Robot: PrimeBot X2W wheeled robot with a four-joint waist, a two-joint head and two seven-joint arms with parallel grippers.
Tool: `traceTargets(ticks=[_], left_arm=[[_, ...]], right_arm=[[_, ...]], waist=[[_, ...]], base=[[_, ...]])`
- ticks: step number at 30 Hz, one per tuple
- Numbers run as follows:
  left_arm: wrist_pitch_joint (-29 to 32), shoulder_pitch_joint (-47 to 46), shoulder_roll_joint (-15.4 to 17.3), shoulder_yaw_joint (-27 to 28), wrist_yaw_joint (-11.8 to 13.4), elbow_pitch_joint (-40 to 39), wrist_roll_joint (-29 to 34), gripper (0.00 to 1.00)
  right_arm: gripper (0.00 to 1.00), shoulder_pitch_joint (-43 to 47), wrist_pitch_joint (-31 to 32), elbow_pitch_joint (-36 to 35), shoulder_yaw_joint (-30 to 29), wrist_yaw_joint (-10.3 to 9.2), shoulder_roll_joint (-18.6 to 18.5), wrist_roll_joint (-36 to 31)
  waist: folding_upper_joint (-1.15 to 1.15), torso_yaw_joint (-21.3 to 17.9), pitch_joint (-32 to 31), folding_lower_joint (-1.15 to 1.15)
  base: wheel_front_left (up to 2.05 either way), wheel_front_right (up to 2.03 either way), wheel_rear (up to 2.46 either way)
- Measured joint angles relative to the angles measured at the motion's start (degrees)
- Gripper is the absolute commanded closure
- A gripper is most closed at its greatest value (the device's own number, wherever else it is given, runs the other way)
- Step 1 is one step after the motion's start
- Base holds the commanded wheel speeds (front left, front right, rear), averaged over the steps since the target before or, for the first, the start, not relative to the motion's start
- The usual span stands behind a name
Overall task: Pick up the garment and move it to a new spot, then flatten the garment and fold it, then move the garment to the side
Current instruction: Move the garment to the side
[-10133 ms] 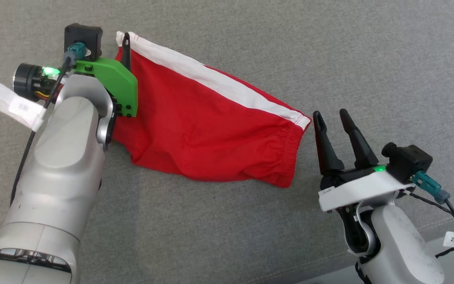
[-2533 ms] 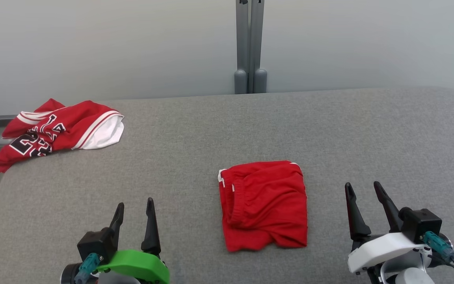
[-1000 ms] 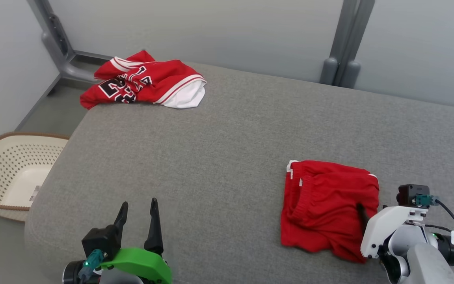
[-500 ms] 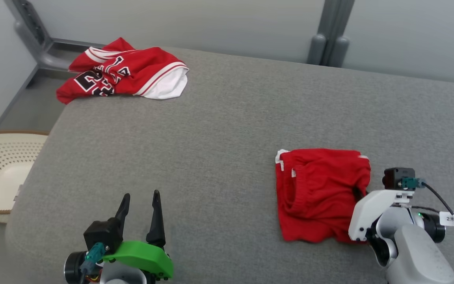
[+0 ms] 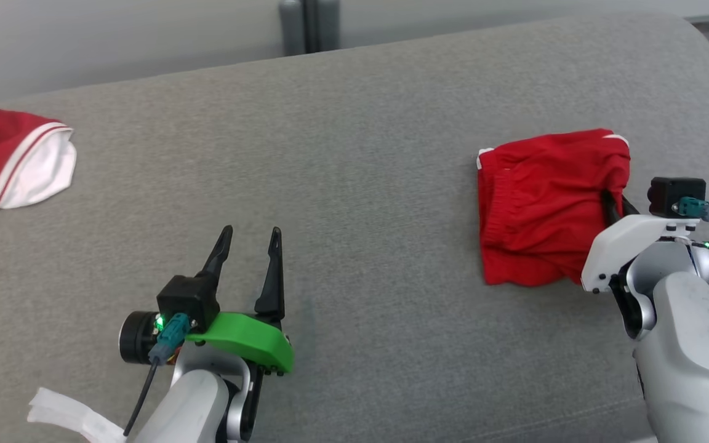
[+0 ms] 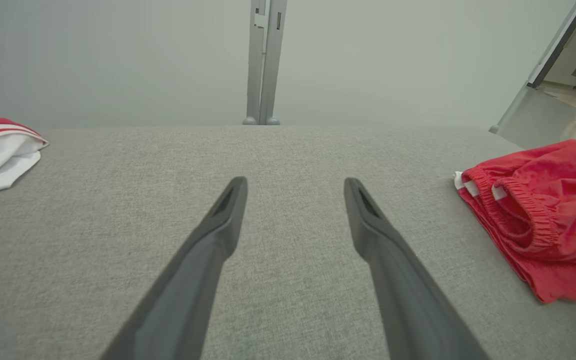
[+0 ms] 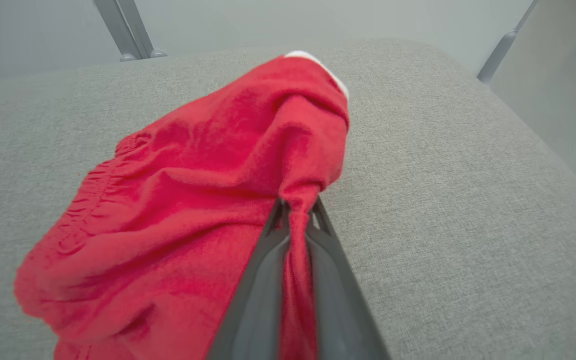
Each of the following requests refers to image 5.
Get white fabric strip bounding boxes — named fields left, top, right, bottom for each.
left=26, top=387, right=126, bottom=443

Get red basketball jersey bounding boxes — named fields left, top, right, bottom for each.
left=0, top=109, right=78, bottom=217

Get grey fabric sofa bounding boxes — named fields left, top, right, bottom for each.
left=0, top=11, right=709, bottom=443

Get red basketball shorts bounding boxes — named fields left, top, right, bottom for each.
left=476, top=127, right=633, bottom=289

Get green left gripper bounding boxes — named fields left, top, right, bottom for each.
left=119, top=225, right=295, bottom=375

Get grey partition post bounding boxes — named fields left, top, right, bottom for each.
left=278, top=0, right=341, bottom=57

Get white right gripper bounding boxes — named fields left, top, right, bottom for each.
left=580, top=190, right=709, bottom=293

